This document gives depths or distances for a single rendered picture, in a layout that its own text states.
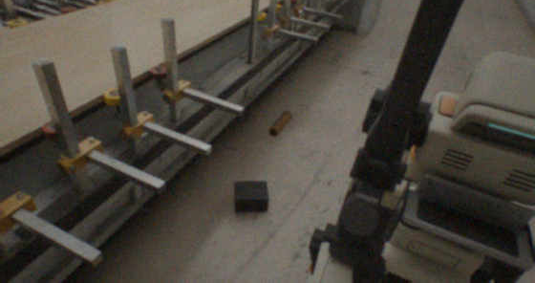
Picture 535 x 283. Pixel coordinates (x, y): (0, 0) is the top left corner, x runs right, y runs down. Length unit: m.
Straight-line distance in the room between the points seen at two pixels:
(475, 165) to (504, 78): 0.21
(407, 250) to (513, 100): 0.52
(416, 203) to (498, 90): 0.30
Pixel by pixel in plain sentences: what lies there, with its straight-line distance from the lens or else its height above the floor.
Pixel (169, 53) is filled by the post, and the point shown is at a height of 1.03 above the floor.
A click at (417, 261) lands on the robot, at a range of 1.08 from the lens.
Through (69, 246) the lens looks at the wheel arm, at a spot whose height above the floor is 0.82.
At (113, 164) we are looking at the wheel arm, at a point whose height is 0.85.
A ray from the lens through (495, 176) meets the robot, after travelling 0.88.
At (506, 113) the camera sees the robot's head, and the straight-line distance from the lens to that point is 0.73.
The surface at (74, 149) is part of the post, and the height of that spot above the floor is 0.88.
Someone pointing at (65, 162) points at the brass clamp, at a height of 0.86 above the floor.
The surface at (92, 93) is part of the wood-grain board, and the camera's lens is 1.45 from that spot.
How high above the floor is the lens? 1.60
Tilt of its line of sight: 36 degrees down
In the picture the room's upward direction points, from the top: 7 degrees clockwise
